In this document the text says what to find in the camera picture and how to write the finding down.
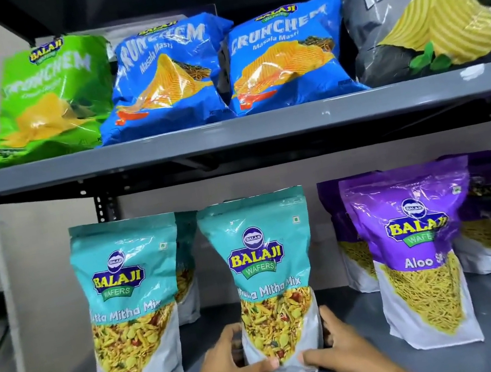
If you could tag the white tape scrap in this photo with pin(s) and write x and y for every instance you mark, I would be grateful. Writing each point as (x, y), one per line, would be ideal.
(472, 72)

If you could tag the blue chip bag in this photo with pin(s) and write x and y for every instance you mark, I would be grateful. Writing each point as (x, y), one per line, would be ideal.
(285, 63)
(162, 89)

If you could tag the person's right hand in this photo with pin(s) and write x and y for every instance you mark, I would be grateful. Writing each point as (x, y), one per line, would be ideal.
(355, 353)

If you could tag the teal snack mix pouch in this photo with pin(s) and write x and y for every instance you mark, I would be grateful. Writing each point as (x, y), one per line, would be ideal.
(131, 303)
(188, 269)
(268, 274)

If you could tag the grey metal shelving rack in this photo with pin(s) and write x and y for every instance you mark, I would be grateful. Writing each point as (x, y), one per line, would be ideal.
(107, 208)

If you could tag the person's right thumb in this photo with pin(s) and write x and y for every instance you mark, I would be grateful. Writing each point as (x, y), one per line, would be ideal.
(316, 359)

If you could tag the person's left thumb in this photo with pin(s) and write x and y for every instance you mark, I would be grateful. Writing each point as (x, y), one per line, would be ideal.
(261, 368)

